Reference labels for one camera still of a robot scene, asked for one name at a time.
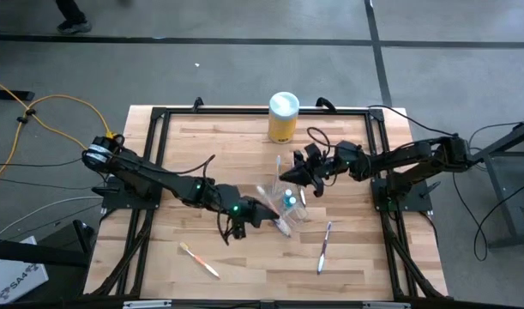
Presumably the clear acrylic organizer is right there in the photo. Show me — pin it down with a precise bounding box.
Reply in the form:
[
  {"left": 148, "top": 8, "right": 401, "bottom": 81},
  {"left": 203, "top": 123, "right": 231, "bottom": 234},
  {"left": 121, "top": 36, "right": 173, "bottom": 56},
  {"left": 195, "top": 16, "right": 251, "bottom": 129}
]
[{"left": 264, "top": 178, "right": 310, "bottom": 229}]

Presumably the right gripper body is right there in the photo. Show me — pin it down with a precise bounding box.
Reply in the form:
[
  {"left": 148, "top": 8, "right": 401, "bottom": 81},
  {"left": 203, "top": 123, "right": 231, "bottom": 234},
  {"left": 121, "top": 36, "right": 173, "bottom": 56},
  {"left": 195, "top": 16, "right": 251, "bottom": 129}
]
[{"left": 292, "top": 149, "right": 336, "bottom": 198}]

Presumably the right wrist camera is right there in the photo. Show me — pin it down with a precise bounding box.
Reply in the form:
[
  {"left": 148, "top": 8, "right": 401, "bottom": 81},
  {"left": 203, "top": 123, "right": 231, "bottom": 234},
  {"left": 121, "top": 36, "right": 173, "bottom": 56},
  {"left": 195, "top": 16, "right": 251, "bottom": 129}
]
[{"left": 303, "top": 142, "right": 323, "bottom": 162}]

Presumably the yellow extension cable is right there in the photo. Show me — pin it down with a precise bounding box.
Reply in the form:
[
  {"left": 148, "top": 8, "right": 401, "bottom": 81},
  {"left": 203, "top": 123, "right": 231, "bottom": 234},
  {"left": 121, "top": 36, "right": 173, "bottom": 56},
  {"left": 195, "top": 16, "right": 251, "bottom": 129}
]
[{"left": 0, "top": 75, "right": 119, "bottom": 191}]

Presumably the silver aluminium bracket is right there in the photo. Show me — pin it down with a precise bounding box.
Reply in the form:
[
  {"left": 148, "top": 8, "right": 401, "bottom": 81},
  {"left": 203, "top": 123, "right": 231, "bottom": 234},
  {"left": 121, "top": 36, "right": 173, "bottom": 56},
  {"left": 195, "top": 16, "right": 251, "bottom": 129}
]
[
  {"left": 362, "top": 301, "right": 412, "bottom": 309},
  {"left": 122, "top": 300, "right": 173, "bottom": 309}
]

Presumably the person's foot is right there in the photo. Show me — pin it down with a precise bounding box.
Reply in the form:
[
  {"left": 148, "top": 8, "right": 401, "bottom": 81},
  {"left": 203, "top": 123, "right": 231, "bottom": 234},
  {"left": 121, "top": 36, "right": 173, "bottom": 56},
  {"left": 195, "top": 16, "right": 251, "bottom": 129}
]
[{"left": 54, "top": 0, "right": 93, "bottom": 35}]

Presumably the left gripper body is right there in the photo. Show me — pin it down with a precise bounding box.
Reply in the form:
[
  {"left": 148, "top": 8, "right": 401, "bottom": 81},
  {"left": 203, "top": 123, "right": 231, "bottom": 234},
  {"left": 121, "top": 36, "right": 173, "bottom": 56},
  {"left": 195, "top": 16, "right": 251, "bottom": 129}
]
[{"left": 239, "top": 197, "right": 268, "bottom": 229}]

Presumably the black floor stand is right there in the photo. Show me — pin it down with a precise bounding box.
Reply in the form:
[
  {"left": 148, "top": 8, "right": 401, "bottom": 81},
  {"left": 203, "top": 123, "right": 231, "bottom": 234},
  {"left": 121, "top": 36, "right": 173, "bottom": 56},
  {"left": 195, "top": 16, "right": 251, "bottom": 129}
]
[{"left": 0, "top": 218, "right": 96, "bottom": 270}]

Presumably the black aluminium table frame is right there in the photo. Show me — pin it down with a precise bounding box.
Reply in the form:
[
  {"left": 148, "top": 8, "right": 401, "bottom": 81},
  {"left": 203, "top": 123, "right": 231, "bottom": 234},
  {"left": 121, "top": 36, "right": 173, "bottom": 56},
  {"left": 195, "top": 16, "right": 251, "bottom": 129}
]
[{"left": 84, "top": 96, "right": 450, "bottom": 301}]

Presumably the yellow cylinder container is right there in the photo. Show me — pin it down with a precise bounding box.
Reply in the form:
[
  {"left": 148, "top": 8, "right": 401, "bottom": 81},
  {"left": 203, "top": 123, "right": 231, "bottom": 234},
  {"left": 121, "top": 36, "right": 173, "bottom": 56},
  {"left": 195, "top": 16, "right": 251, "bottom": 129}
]
[{"left": 268, "top": 90, "right": 300, "bottom": 144}]

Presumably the grey floor cable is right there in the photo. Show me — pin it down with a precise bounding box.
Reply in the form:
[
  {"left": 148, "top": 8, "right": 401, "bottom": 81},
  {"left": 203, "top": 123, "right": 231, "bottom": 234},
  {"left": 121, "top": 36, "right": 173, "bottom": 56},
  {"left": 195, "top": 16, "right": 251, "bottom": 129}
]
[{"left": 0, "top": 196, "right": 105, "bottom": 239}]

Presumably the white printed box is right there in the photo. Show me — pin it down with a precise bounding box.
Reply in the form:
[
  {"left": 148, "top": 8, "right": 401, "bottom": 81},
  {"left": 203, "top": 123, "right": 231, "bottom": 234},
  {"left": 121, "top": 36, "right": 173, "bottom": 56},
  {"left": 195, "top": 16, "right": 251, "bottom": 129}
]
[{"left": 0, "top": 234, "right": 51, "bottom": 306}]

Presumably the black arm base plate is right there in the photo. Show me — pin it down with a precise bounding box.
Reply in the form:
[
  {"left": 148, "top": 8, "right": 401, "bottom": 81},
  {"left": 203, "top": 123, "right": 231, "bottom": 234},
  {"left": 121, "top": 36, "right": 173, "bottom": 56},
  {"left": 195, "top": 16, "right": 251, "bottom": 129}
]
[
  {"left": 370, "top": 178, "right": 435, "bottom": 214},
  {"left": 92, "top": 175, "right": 164, "bottom": 211}
]

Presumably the black side table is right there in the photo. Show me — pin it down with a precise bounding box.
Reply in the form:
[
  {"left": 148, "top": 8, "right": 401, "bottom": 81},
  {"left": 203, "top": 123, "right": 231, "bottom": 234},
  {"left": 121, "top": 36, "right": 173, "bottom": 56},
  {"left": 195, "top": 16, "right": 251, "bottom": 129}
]
[{"left": 458, "top": 118, "right": 524, "bottom": 250}]

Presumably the black floor bar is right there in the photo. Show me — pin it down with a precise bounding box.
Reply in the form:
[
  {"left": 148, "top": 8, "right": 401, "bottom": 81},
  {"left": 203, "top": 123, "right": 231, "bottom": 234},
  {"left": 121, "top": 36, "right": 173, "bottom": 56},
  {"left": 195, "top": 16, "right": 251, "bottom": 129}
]
[{"left": 0, "top": 88, "right": 35, "bottom": 102}]

